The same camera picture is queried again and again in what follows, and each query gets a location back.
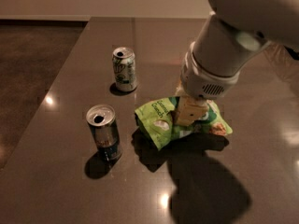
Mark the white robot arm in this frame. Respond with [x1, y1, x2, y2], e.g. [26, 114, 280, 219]
[174, 0, 299, 126]

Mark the green white soda can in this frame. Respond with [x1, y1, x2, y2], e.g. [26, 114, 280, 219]
[112, 47, 137, 92]

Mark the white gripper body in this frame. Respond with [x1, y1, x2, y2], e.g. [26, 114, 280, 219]
[180, 42, 239, 100]

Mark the silver blue redbull can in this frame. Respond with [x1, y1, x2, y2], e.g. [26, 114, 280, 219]
[86, 105, 121, 161]

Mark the green rice chip bag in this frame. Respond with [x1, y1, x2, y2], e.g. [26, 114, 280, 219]
[135, 96, 233, 150]

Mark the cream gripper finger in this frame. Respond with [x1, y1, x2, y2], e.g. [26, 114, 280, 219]
[175, 83, 184, 96]
[174, 96, 208, 126]

